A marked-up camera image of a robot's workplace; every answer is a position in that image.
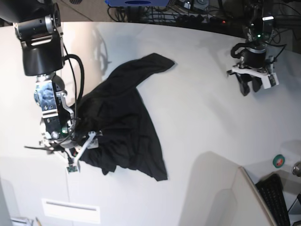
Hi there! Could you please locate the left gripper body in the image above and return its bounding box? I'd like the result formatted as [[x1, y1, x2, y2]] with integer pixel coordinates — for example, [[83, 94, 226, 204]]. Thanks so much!
[[231, 42, 275, 71]]

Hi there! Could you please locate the black power strip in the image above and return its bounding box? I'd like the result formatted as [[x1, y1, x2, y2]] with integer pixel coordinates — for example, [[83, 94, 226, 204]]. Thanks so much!
[[176, 15, 227, 25]]

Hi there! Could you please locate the metal knob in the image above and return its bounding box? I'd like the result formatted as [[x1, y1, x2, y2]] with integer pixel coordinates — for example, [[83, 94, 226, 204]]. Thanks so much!
[[292, 161, 301, 178]]

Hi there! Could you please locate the black keyboard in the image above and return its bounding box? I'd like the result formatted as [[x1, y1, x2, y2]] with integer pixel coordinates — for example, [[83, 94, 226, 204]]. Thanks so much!
[[255, 173, 291, 226]]

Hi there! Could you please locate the green tape roll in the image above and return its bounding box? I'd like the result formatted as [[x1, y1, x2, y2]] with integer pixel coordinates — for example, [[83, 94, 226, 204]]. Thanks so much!
[[272, 154, 285, 169]]

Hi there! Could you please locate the white partition panel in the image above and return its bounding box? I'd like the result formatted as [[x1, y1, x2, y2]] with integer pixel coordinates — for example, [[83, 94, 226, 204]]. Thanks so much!
[[179, 152, 276, 226]]

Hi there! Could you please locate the black t-shirt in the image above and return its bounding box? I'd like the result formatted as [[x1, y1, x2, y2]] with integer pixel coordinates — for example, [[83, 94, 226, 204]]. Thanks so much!
[[76, 53, 174, 181]]

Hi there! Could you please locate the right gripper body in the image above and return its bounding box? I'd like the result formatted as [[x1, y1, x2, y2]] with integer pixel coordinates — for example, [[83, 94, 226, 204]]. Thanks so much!
[[39, 131, 88, 155]]

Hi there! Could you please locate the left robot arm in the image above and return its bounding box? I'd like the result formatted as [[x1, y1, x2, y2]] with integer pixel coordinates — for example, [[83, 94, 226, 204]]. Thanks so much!
[[227, 0, 279, 96]]

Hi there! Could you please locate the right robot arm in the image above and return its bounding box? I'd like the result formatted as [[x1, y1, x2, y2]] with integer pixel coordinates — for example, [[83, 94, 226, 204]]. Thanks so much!
[[0, 0, 85, 157]]

